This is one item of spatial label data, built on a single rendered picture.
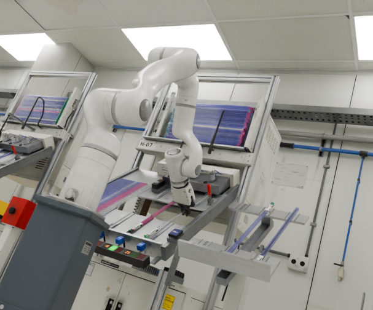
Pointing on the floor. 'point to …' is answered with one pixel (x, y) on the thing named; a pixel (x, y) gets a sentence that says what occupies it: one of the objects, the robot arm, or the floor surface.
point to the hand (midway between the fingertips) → (185, 210)
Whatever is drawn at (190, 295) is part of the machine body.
